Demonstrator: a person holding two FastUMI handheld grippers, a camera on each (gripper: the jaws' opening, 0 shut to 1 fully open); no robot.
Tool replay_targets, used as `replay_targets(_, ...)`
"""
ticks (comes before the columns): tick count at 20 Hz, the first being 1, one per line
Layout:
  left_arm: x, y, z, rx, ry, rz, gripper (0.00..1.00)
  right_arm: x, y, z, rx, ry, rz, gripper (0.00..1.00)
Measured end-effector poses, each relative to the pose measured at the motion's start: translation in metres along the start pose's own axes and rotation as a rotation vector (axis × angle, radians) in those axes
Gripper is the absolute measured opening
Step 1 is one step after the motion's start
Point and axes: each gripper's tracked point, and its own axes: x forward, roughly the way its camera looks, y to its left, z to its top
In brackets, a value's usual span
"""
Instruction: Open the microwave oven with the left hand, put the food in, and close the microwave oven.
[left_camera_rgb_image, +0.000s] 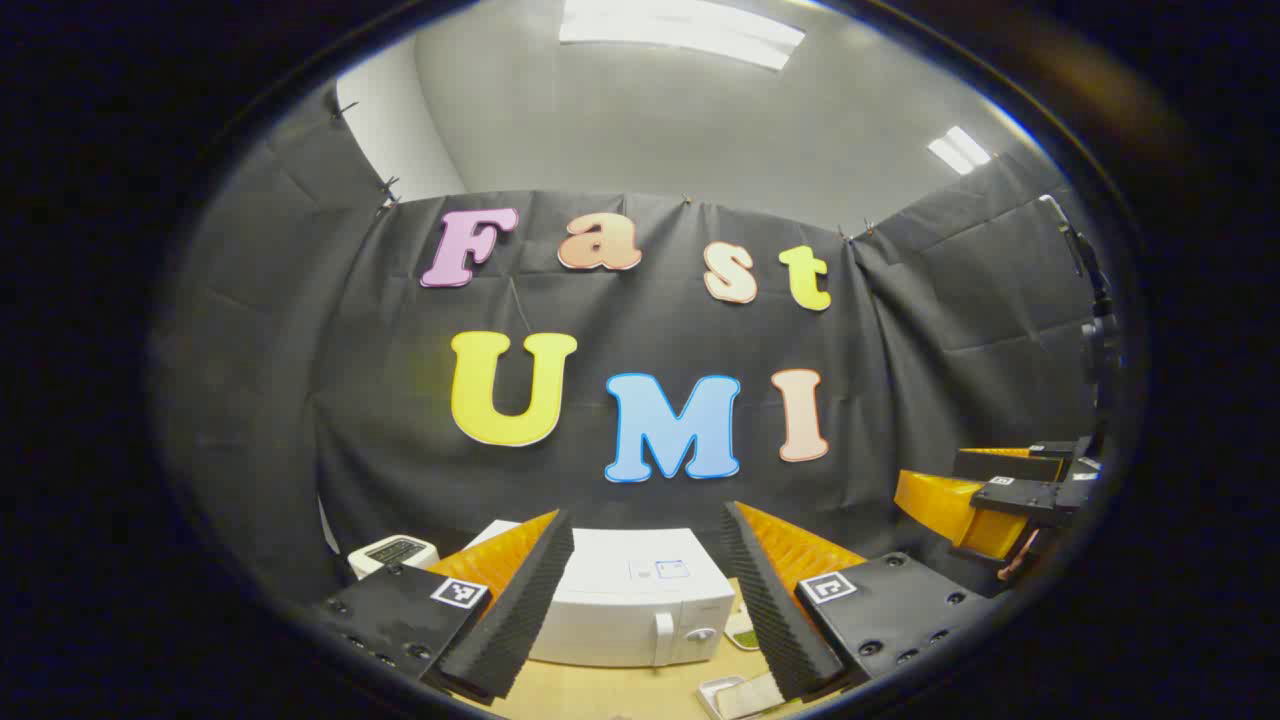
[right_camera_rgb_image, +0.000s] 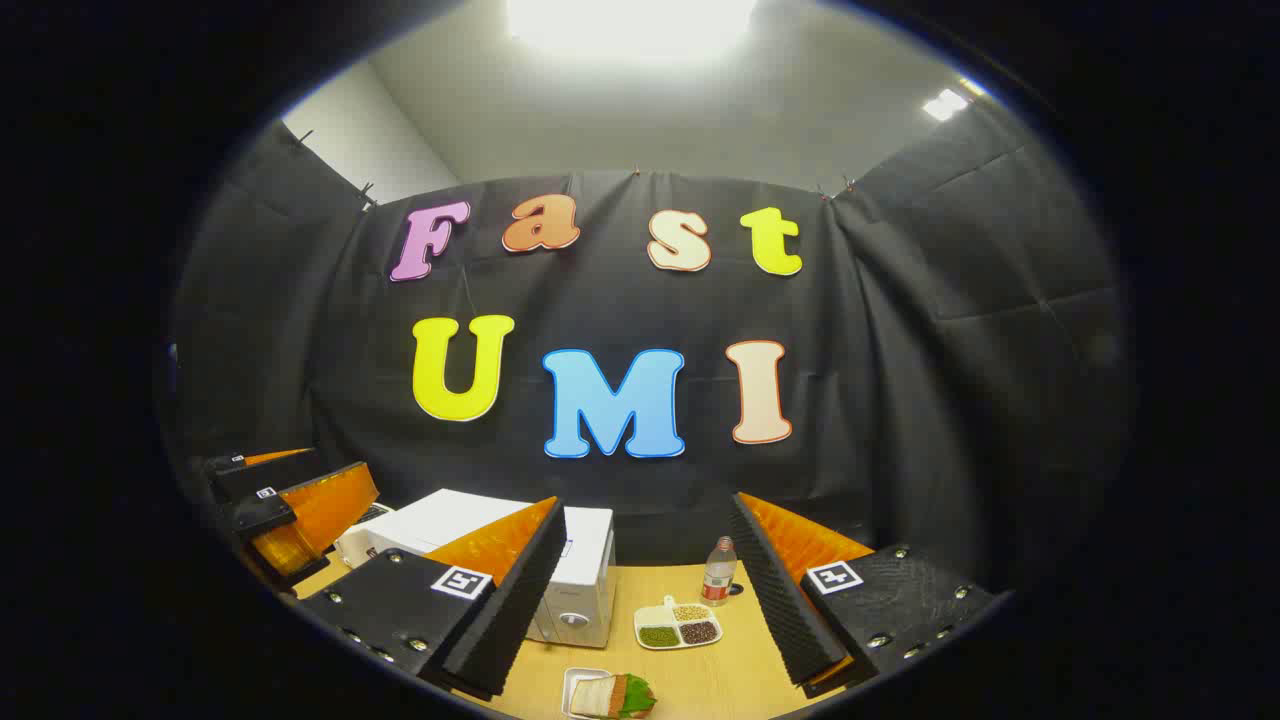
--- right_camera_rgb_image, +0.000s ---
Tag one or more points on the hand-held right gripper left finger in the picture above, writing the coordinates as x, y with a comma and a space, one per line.
520, 590

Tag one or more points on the small white rectangular plate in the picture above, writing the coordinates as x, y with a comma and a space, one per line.
575, 685

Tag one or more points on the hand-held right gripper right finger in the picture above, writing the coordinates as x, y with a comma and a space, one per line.
775, 590

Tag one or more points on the sandwich with lettuce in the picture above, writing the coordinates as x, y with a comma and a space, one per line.
615, 697

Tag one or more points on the white divided dish of beans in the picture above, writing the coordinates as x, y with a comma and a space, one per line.
678, 625

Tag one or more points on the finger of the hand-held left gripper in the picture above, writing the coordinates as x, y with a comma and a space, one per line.
270, 472
258, 515

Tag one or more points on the small ceiling light panel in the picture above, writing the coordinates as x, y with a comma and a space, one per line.
945, 103

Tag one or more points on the white microwave oven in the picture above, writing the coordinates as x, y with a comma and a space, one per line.
585, 570

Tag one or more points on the black backdrop cloth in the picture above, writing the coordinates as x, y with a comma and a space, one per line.
620, 300

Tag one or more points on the large ceiling light panel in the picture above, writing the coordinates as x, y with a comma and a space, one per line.
630, 25

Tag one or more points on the clear plastic bottle red label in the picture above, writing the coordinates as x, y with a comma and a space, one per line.
719, 575

